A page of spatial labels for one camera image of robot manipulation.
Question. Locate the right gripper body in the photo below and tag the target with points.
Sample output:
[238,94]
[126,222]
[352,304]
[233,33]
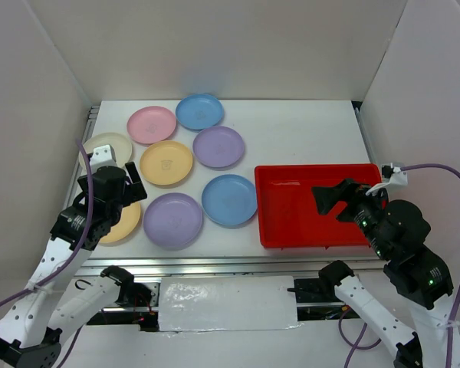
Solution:
[366,207]

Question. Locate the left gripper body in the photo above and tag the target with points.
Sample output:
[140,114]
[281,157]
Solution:
[116,211]

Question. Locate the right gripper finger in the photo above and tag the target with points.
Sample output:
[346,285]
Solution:
[348,214]
[327,197]

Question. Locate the yellow plate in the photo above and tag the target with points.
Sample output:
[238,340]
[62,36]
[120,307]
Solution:
[129,219]
[166,163]

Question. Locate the purple plate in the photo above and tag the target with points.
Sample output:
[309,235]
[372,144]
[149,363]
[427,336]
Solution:
[218,147]
[173,221]

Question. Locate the blue plate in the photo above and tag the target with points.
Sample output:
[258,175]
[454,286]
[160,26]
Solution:
[199,111]
[229,200]

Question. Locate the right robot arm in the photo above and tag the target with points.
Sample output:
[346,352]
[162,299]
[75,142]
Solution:
[396,232]

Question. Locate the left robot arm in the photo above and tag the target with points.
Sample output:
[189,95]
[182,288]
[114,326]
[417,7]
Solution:
[35,328]

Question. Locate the red plastic bin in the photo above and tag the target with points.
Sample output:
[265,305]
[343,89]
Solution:
[287,212]

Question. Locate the cream white plate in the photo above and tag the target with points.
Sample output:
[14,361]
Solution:
[120,144]

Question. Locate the pink plate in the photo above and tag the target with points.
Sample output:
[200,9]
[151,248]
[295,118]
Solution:
[150,125]

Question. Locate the white foam block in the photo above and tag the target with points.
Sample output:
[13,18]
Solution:
[232,303]

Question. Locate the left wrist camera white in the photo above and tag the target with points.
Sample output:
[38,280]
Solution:
[102,156]

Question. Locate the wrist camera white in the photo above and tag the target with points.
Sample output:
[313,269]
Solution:
[392,178]
[102,156]

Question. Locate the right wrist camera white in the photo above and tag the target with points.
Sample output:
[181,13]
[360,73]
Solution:
[392,178]

